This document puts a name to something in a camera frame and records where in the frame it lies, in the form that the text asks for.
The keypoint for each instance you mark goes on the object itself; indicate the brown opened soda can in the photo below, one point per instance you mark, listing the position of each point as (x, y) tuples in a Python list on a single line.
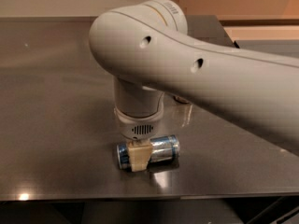
[(181, 100)]

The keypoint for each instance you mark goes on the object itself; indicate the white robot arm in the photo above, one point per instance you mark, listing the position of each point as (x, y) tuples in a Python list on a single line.
[(147, 49)]

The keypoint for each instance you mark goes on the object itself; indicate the blue silver redbull can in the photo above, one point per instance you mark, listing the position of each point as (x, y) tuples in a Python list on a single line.
[(165, 148)]

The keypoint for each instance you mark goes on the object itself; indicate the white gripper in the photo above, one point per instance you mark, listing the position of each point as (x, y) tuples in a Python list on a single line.
[(139, 125)]

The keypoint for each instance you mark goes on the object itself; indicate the grey side table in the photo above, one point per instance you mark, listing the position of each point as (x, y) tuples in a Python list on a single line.
[(288, 48)]

